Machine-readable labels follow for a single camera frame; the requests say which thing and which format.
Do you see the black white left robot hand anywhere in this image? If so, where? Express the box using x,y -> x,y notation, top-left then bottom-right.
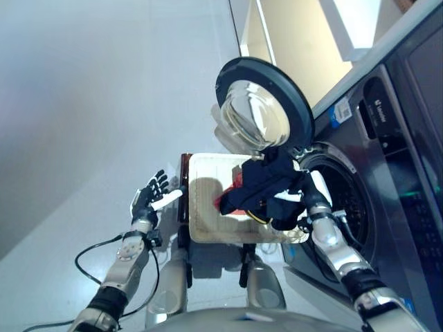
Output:
129,169 -> 187,229

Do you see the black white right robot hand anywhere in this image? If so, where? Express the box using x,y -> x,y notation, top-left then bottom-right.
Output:
275,169 -> 333,214

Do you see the black garment with yellow trim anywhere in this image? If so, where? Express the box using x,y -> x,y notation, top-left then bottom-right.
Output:
219,147 -> 307,231

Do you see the red garment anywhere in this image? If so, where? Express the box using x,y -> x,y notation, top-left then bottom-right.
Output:
214,172 -> 253,217

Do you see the dark grey washing machine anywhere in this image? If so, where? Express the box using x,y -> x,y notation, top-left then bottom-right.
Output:
282,64 -> 443,332

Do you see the round washing machine door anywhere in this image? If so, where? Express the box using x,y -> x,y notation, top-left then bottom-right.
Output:
210,57 -> 316,162

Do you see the cream wicker laundry basket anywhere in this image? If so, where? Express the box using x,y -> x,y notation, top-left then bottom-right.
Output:
188,152 -> 311,245

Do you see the blue white energy label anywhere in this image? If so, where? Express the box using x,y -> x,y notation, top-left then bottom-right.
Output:
327,98 -> 351,128

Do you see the silver right robot leg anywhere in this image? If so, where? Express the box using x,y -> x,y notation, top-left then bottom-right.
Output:
242,255 -> 288,312

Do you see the dark grey stacked dryer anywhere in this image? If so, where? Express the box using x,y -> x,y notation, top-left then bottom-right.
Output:
390,10 -> 443,191

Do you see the silver robot torso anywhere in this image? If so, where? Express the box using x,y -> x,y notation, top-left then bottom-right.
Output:
143,306 -> 361,332

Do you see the white counter cabinet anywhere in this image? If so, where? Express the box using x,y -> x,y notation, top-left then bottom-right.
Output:
228,0 -> 381,108

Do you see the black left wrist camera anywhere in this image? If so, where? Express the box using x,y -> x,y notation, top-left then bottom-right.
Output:
145,228 -> 163,248

